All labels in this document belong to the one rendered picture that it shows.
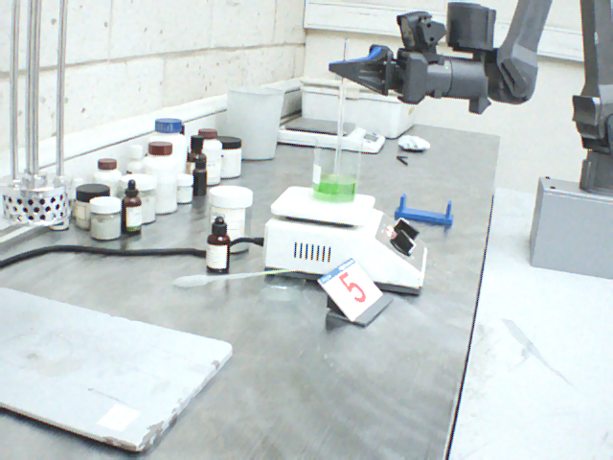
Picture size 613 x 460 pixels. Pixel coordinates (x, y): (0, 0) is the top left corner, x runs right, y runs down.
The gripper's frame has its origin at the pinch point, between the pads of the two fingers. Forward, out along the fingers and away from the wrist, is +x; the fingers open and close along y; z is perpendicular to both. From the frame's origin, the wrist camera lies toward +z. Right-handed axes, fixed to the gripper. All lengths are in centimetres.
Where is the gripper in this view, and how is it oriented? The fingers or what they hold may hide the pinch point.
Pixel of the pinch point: (355, 68)
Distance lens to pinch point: 91.7
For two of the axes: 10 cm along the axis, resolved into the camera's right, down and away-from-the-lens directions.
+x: -9.8, -0.2, -1.8
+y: 1.7, 3.1, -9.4
